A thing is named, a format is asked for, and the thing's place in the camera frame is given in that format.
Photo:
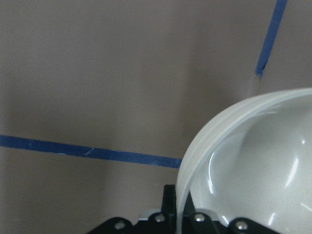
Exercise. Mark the cream white bowl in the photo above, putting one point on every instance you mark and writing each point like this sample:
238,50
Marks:
253,160

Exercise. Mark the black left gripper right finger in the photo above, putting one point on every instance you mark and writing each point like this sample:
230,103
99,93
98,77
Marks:
200,222

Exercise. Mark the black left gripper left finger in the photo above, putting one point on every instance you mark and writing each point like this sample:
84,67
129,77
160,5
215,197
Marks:
161,221

